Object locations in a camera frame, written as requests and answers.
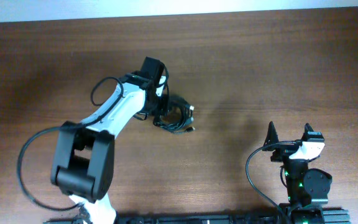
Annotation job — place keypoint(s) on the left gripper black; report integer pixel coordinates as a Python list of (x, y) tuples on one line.
[(162, 109)]

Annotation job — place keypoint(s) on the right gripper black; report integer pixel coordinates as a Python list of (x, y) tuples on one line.
[(283, 150)]

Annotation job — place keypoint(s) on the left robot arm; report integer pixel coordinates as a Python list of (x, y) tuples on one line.
[(83, 163)]

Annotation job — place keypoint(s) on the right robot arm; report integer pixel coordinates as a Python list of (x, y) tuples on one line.
[(307, 188)]

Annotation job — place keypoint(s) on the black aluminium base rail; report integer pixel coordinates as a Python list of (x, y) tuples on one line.
[(327, 216)]

